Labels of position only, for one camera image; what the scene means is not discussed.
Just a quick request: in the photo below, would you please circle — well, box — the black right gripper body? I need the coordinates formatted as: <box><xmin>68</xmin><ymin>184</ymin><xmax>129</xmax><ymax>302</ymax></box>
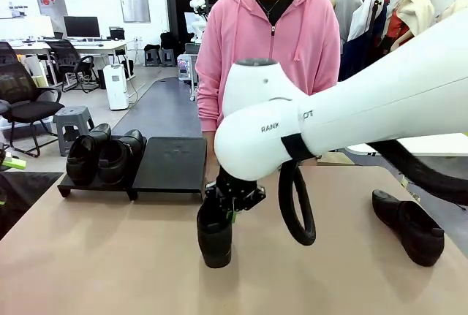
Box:
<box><xmin>204</xmin><ymin>167</ymin><xmax>267</xmax><ymax>217</ymax></box>

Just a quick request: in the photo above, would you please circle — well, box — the black leather shoe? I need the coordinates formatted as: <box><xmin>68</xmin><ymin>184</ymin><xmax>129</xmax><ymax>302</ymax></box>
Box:
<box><xmin>97</xmin><ymin>129</ymin><xmax>144</xmax><ymax>186</ymax></box>
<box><xmin>196</xmin><ymin>197</ymin><xmax>235</xmax><ymax>269</ymax></box>
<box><xmin>371</xmin><ymin>189</ymin><xmax>445</xmax><ymax>267</ymax></box>
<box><xmin>65</xmin><ymin>123</ymin><xmax>112</xmax><ymax>186</ymax></box>

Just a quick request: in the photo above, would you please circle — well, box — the person's right forearm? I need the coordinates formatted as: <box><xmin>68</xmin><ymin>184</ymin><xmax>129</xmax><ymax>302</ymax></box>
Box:
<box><xmin>196</xmin><ymin>84</ymin><xmax>220</xmax><ymax>132</ymax></box>

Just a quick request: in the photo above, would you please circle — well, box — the black shoe stand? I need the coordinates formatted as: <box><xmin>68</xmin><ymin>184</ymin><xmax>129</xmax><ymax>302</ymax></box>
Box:
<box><xmin>126</xmin><ymin>135</ymin><xmax>208</xmax><ymax>203</ymax></box>
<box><xmin>56</xmin><ymin>134</ymin><xmax>148</xmax><ymax>199</ymax></box>

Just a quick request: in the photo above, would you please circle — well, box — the person's right hand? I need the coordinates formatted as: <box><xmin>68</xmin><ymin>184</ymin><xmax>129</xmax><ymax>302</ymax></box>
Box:
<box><xmin>203</xmin><ymin>131</ymin><xmax>222</xmax><ymax>181</ymax></box>

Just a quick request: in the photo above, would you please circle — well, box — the large black office chair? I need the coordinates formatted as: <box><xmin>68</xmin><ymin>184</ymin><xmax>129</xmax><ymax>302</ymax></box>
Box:
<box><xmin>0</xmin><ymin>40</ymin><xmax>66</xmax><ymax>158</ymax></box>

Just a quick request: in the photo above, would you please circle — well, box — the large grey plastic stool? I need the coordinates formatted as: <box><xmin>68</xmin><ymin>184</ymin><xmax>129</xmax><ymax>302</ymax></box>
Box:
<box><xmin>53</xmin><ymin>105</ymin><xmax>95</xmax><ymax>157</ymax></box>

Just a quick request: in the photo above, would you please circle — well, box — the brown cardboard box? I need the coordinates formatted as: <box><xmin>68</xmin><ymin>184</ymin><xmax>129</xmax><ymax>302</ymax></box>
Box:
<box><xmin>317</xmin><ymin>152</ymin><xmax>358</xmax><ymax>167</ymax></box>

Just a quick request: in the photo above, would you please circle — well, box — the black mesh office chair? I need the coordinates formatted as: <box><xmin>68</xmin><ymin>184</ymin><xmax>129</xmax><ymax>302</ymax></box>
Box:
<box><xmin>47</xmin><ymin>39</ymin><xmax>99</xmax><ymax>93</ymax></box>

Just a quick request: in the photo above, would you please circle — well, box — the white air purifier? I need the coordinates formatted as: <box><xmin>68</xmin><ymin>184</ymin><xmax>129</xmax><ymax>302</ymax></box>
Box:
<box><xmin>102</xmin><ymin>64</ymin><xmax>129</xmax><ymax>110</ymax></box>

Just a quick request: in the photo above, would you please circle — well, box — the white monitor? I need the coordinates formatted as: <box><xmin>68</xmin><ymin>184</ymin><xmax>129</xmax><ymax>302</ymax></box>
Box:
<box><xmin>0</xmin><ymin>17</ymin><xmax>27</xmax><ymax>40</ymax></box>
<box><xmin>23</xmin><ymin>14</ymin><xmax>54</xmax><ymax>37</ymax></box>

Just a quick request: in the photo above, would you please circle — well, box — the black computer monitor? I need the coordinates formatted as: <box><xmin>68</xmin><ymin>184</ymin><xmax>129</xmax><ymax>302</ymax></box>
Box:
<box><xmin>63</xmin><ymin>15</ymin><xmax>101</xmax><ymax>38</ymax></box>

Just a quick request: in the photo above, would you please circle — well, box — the small grey plastic stool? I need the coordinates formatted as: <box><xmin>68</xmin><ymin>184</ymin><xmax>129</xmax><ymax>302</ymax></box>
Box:
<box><xmin>143</xmin><ymin>48</ymin><xmax>162</xmax><ymax>67</ymax></box>
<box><xmin>159</xmin><ymin>48</ymin><xmax>176</xmax><ymax>67</ymax></box>

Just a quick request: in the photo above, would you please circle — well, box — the white office desk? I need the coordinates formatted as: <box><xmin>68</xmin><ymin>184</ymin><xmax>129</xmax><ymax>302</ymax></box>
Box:
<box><xmin>0</xmin><ymin>39</ymin><xmax>135</xmax><ymax>88</ymax></box>

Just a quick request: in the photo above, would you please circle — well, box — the person in pink hoodie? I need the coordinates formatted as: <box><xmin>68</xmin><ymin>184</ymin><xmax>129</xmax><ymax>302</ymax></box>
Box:
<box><xmin>195</xmin><ymin>0</ymin><xmax>341</xmax><ymax>181</ymax></box>

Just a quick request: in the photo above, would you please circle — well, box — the grey board with red sign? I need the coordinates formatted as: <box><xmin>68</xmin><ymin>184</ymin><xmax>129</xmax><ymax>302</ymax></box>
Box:
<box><xmin>35</xmin><ymin>0</ymin><xmax>69</xmax><ymax>16</ymax></box>

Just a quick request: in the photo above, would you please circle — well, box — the black backpack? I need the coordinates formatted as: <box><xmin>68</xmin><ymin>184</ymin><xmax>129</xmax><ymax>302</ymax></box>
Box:
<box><xmin>159</xmin><ymin>30</ymin><xmax>176</xmax><ymax>51</ymax></box>

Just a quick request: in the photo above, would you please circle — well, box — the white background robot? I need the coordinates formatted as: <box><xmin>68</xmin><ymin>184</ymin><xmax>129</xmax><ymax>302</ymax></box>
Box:
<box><xmin>189</xmin><ymin>0</ymin><xmax>208</xmax><ymax>44</ymax></box>

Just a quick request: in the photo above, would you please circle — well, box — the white table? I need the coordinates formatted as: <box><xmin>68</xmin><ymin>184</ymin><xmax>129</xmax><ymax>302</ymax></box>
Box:
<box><xmin>347</xmin><ymin>134</ymin><xmax>468</xmax><ymax>157</ymax></box>

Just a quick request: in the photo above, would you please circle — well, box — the mannequin in white blue jacket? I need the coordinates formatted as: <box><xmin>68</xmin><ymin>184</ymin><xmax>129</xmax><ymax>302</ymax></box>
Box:
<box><xmin>347</xmin><ymin>0</ymin><xmax>388</xmax><ymax>71</ymax></box>

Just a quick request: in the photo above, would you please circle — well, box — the mannequin in grey tank top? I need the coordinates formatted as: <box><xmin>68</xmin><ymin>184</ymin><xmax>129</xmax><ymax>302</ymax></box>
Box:
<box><xmin>331</xmin><ymin>0</ymin><xmax>363</xmax><ymax>38</ymax></box>

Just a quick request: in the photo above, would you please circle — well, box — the mannequin in cream jacket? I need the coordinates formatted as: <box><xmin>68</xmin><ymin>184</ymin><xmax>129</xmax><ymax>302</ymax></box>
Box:
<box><xmin>380</xmin><ymin>0</ymin><xmax>436</xmax><ymax>56</ymax></box>

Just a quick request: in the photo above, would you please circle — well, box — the silver cross necklace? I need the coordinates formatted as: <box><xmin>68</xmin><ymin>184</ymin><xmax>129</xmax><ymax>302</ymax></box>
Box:
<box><xmin>255</xmin><ymin>0</ymin><xmax>286</xmax><ymax>15</ymax></box>

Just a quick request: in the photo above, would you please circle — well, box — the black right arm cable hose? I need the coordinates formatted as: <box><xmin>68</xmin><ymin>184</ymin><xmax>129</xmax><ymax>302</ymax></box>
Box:
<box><xmin>277</xmin><ymin>132</ymin><xmax>468</xmax><ymax>246</ymax></box>

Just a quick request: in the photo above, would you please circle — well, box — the silver wall panel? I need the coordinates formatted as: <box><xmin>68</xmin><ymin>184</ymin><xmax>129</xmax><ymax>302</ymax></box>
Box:
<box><xmin>117</xmin><ymin>0</ymin><xmax>151</xmax><ymax>23</ymax></box>

